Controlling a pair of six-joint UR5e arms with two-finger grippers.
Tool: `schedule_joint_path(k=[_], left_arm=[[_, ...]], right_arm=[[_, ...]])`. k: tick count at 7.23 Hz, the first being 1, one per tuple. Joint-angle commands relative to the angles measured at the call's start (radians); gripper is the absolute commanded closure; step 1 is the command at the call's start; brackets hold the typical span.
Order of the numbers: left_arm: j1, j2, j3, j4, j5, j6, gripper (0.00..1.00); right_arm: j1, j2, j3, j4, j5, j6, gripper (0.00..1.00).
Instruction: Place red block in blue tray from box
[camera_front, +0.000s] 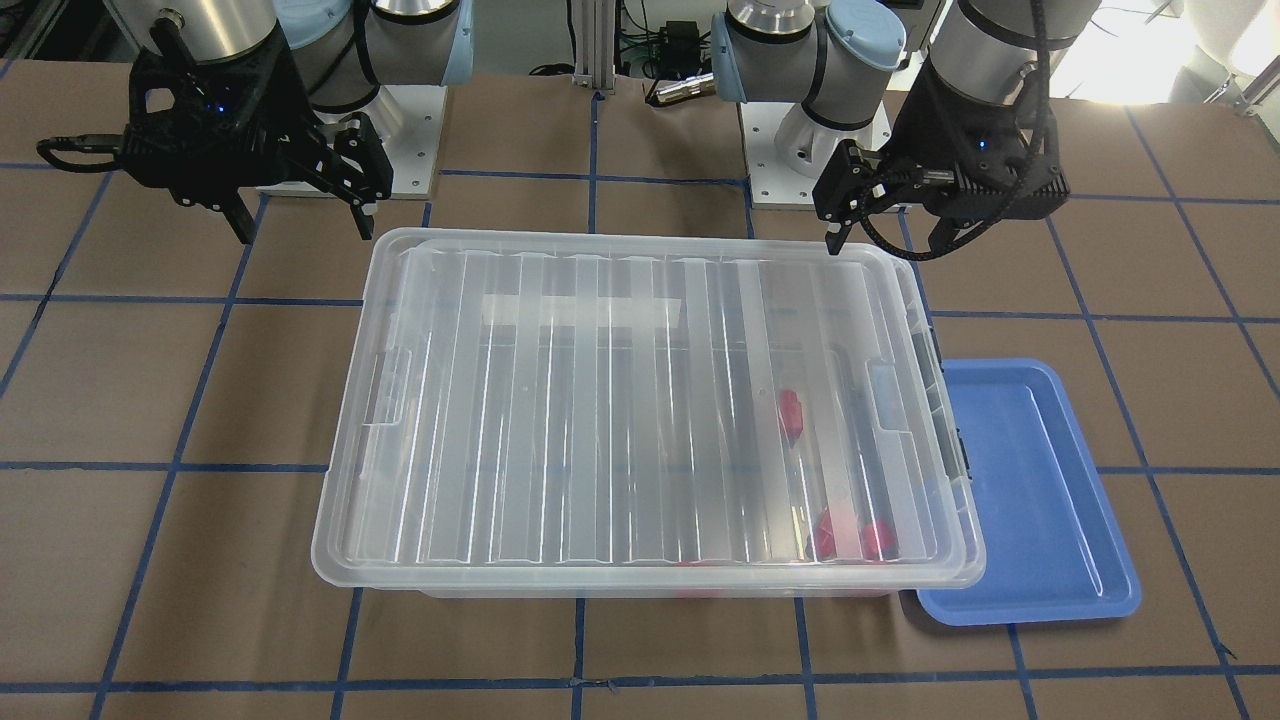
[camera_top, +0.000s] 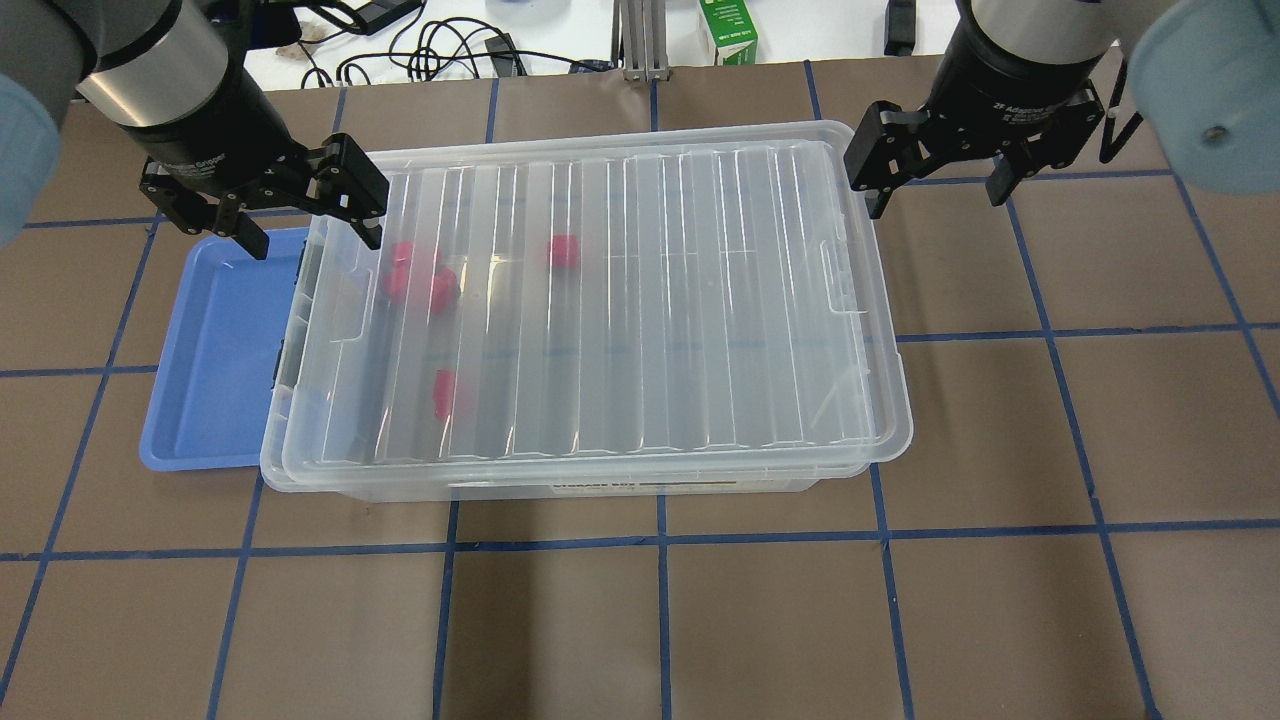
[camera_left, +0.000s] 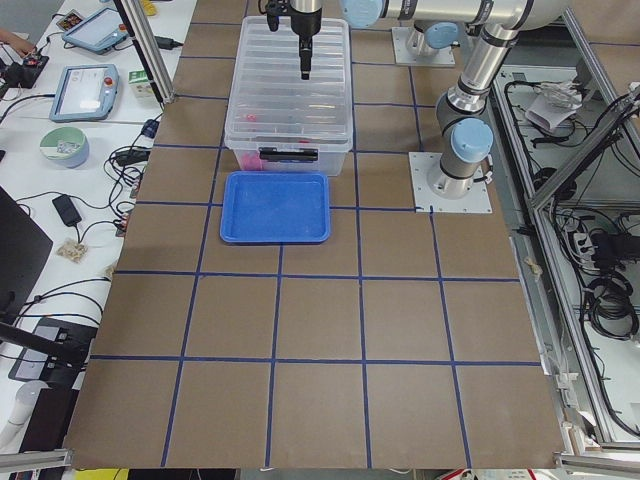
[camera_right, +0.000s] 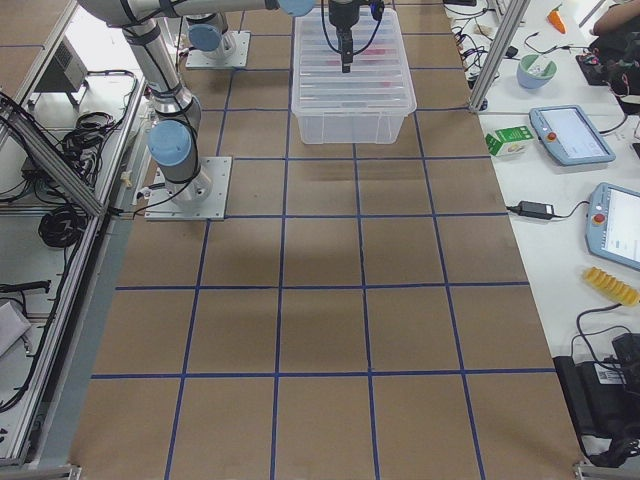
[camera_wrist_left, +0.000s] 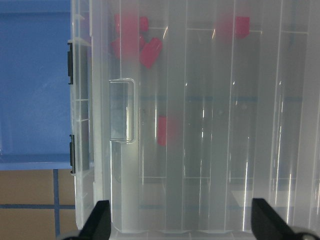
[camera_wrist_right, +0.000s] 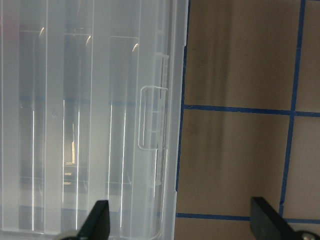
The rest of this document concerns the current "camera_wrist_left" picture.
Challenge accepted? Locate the red block under lid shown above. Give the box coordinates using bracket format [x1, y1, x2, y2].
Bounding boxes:
[215, 15, 251, 40]

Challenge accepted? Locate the red block upper cluster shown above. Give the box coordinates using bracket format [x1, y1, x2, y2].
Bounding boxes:
[114, 13, 149, 35]

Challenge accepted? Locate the black box latch handle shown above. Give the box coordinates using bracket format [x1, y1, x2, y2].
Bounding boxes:
[67, 41, 74, 85]

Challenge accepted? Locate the red block cluster right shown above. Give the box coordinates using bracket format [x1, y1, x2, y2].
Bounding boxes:
[139, 37, 163, 69]

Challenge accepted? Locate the red block cluster left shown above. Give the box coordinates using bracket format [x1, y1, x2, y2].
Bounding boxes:
[110, 34, 147, 61]

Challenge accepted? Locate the clear plastic box lid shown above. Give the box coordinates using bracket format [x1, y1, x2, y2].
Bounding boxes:
[89, 0, 320, 240]

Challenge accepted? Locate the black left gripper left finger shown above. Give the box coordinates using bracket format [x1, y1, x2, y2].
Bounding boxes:
[78, 200, 112, 240]

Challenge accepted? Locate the red block cluster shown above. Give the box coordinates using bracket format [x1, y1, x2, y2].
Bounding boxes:
[139, 37, 163, 69]
[110, 34, 147, 61]
[114, 13, 149, 35]

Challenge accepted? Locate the blue plastic tray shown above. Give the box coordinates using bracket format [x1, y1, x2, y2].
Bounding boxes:
[0, 0, 71, 171]

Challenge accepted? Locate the clear plastic storage box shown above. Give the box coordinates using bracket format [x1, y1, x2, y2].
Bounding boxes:
[67, 0, 121, 232]

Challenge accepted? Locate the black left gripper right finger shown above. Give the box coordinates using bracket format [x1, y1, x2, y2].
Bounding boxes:
[251, 198, 304, 240]

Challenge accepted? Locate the lone red block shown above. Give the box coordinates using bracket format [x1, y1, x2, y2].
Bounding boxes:
[157, 115, 183, 147]

